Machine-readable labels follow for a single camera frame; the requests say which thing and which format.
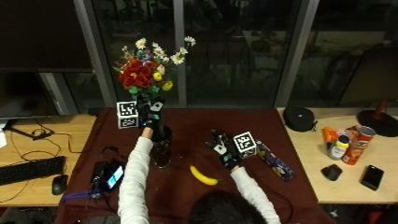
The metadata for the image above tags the person's left hand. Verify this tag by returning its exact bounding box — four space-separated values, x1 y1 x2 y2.
135 98 166 130

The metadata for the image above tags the person's right hand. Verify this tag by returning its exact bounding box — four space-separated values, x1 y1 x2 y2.
203 129 243 171

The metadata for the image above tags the artificial flower bouquet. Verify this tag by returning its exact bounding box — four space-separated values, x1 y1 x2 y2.
111 36 198 108

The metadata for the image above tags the white marker cube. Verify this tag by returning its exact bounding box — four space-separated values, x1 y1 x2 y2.
115 100 141 130
233 131 258 159

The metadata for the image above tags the yellow banana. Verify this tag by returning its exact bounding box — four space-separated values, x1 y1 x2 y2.
189 164 221 187

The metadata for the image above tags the dark glass vase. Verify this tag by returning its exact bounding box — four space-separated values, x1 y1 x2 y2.
149 123 174 170

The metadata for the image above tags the dark blue snack box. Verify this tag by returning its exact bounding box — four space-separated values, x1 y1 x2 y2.
254 140 295 183

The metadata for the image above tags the maroon tablecloth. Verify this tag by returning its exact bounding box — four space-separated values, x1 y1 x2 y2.
54 107 338 224

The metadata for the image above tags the black round case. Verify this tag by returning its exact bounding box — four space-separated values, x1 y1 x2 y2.
282 105 318 133

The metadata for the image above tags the black device with lit screen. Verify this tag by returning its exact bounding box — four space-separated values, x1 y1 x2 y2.
88 159 126 199

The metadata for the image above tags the orange snack packet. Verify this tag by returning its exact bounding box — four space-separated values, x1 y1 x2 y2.
320 126 339 147

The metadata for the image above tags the white bottle yellow cap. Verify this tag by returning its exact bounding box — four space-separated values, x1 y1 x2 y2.
327 134 350 161

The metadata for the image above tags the black angular mouse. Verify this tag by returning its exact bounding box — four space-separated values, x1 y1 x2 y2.
319 163 344 182

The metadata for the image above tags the black computer monitor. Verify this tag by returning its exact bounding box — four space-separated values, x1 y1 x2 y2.
0 69 60 119

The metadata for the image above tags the black computer mouse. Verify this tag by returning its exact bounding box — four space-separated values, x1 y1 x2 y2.
50 174 69 196

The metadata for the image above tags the red chips can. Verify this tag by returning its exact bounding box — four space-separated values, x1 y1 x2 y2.
340 125 378 166

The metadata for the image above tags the black keyboard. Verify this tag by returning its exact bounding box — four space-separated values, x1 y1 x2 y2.
0 155 66 187

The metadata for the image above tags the black smartphone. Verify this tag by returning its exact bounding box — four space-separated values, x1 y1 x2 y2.
359 164 386 191

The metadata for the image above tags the black lamp base red stem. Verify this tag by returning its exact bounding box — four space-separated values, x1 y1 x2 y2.
355 100 398 138

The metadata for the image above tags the black desk cable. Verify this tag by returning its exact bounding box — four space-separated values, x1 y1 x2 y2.
8 119 85 162

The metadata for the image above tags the purple strap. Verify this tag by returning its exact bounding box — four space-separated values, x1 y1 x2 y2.
61 190 94 203

